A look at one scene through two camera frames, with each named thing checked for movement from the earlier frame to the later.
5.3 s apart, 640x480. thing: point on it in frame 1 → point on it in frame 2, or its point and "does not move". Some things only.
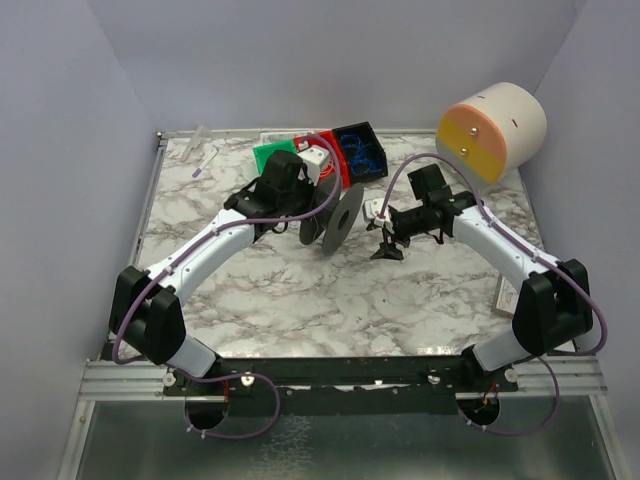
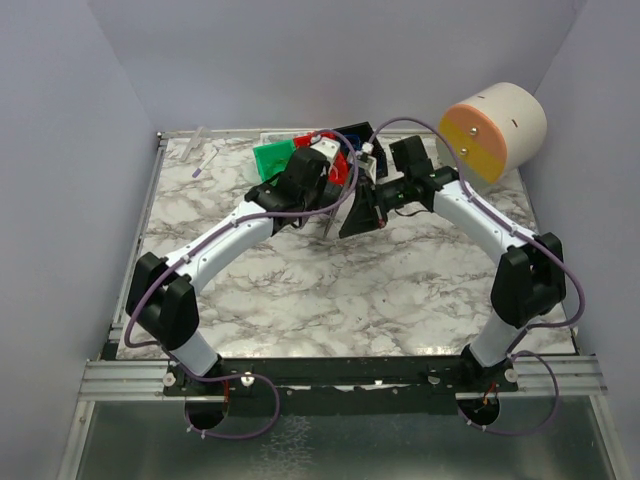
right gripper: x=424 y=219 → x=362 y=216
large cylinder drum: x=498 y=128 does not move
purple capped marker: x=205 y=163 does not move
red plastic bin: x=335 y=169 does not move
